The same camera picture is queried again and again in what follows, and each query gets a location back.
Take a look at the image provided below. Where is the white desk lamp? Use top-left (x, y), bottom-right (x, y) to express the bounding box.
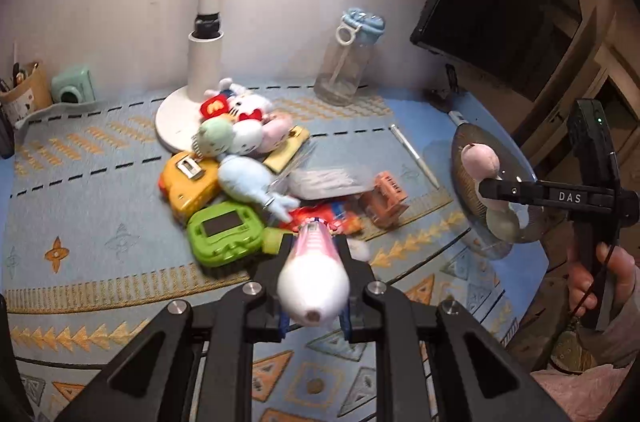
top-left (155, 0), bottom-right (247, 154)

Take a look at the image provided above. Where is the white pen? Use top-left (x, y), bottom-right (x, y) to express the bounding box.
top-left (390, 124), bottom-right (441, 189)

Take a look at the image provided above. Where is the glass bottle with blue lid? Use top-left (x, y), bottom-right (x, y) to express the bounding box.
top-left (314, 7), bottom-right (386, 106)

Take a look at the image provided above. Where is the brown pen holder cup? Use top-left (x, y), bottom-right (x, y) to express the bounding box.
top-left (0, 61), bottom-right (53, 124)

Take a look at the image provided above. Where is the yellow orange plastic toy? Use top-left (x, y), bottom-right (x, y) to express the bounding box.
top-left (159, 151), bottom-right (222, 221)

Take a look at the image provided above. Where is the mint green instant camera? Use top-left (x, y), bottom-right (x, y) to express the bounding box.
top-left (50, 66), bottom-right (94, 106)

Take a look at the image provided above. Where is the red snack packet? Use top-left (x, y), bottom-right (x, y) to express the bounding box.
top-left (284, 201), bottom-right (364, 236)

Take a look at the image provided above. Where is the clear plastic packet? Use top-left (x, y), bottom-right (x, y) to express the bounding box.
top-left (287, 167), bottom-right (372, 199)

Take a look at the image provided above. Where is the black phone stand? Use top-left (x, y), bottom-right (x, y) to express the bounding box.
top-left (424, 65), bottom-right (462, 112)

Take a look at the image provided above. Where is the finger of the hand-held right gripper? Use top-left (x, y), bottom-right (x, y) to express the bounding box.
top-left (479, 179), bottom-right (545, 207)

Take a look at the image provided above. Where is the white cat plush toy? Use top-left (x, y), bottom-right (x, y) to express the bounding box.
top-left (204, 77), bottom-right (274, 123)

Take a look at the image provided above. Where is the light blue whale plush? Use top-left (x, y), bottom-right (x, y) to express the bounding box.
top-left (217, 155), bottom-right (302, 223)

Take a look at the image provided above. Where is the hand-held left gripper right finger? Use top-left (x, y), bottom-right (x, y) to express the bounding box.
top-left (332, 235), bottom-right (576, 422)

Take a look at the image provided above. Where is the mint green plush toy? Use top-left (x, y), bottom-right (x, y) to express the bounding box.
top-left (197, 117), bottom-right (236, 159)

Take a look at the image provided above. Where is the person's right hand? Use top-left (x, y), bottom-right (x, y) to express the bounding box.
top-left (567, 242), bottom-right (640, 318)

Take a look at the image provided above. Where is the pink white plush toy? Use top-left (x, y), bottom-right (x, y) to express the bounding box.
top-left (276, 217), bottom-right (351, 329)

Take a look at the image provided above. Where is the red plush toy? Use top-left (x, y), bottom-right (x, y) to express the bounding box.
top-left (200, 99), bottom-right (232, 121)

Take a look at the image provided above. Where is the green plastic toy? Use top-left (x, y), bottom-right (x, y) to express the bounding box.
top-left (186, 202), bottom-right (265, 268)

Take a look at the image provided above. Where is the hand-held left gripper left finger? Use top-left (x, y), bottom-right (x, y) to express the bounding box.
top-left (52, 232), bottom-right (296, 422)

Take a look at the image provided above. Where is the pink round plush toy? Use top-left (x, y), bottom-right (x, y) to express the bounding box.
top-left (259, 112), bottom-right (296, 153)

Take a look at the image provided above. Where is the person's right forearm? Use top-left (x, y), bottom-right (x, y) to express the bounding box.
top-left (597, 299), bottom-right (640, 368)

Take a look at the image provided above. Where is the ribbed glass plate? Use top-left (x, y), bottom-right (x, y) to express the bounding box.
top-left (450, 121), bottom-right (547, 261)

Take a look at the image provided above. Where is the wooden cabinet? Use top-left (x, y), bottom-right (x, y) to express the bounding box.
top-left (515, 0), bottom-right (640, 183)

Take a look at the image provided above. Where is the yellow packet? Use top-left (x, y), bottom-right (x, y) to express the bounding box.
top-left (262, 125), bottom-right (311, 173)

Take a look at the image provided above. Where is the black monitor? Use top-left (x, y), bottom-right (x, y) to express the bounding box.
top-left (410, 0), bottom-right (593, 103)

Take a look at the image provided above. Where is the black cable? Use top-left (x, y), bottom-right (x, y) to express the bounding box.
top-left (565, 245), bottom-right (617, 375)

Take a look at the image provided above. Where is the blue patterned table mat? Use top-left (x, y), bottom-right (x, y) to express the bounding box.
top-left (0, 85), bottom-right (501, 422)

